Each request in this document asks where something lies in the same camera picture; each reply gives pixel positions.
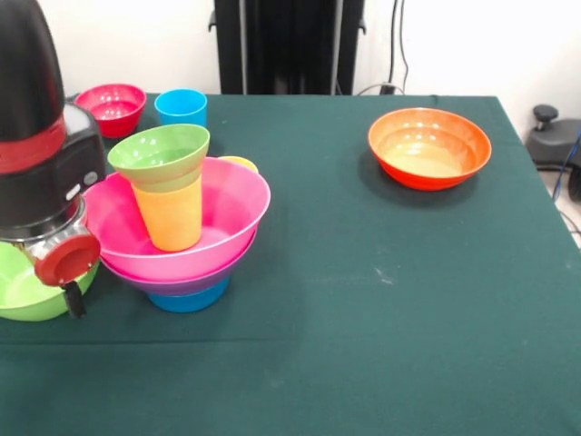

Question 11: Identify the orange-yellow cup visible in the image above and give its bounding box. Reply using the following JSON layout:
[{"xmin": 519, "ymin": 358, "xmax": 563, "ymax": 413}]
[{"xmin": 217, "ymin": 155, "xmax": 259, "ymax": 173}]

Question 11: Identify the small green bowl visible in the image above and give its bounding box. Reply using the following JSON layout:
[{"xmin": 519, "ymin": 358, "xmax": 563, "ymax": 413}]
[{"xmin": 107, "ymin": 124, "xmax": 211, "ymax": 194}]

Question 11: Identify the dark green table cloth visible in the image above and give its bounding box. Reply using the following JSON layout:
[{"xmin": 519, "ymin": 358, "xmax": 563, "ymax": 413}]
[{"xmin": 0, "ymin": 93, "xmax": 581, "ymax": 436}]

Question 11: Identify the orange bowl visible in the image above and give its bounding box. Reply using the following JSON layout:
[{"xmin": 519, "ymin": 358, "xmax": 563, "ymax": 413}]
[{"xmin": 368, "ymin": 107, "xmax": 493, "ymax": 192}]

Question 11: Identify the purple bowl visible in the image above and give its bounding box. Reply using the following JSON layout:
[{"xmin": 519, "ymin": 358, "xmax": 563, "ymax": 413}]
[{"xmin": 102, "ymin": 253, "xmax": 256, "ymax": 297}]

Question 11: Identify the black grey floor stand base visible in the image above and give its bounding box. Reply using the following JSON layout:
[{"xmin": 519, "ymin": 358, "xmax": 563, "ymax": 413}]
[{"xmin": 525, "ymin": 104, "xmax": 581, "ymax": 172}]

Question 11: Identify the large green bowl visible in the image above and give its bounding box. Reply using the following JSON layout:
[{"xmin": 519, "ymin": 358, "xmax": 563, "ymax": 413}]
[{"xmin": 0, "ymin": 240, "xmax": 101, "ymax": 322}]

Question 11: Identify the pale yellow translucent cup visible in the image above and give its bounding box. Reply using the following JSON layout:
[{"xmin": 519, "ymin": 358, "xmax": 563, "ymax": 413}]
[{"xmin": 133, "ymin": 174, "xmax": 204, "ymax": 253}]

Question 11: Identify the large pink bowl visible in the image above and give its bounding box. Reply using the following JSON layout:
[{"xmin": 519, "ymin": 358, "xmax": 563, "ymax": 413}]
[{"xmin": 83, "ymin": 157, "xmax": 272, "ymax": 281}]

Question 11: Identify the small pink-red bowl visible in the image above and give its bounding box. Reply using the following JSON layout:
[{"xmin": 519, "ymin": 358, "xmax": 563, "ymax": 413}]
[{"xmin": 74, "ymin": 84, "xmax": 148, "ymax": 139}]

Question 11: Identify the blue cup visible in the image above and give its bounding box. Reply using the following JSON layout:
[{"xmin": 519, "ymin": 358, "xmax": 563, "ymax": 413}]
[{"xmin": 153, "ymin": 88, "xmax": 209, "ymax": 129}]

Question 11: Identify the black wall cable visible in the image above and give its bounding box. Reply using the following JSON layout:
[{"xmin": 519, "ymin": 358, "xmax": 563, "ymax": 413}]
[{"xmin": 388, "ymin": 0, "xmax": 412, "ymax": 94}]

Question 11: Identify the blue bowl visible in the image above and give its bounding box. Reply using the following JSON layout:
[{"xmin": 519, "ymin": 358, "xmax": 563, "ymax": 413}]
[{"xmin": 145, "ymin": 276, "xmax": 231, "ymax": 313}]

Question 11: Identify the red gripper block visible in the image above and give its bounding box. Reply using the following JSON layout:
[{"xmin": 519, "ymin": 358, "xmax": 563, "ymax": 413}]
[{"xmin": 34, "ymin": 233, "xmax": 102, "ymax": 319}]

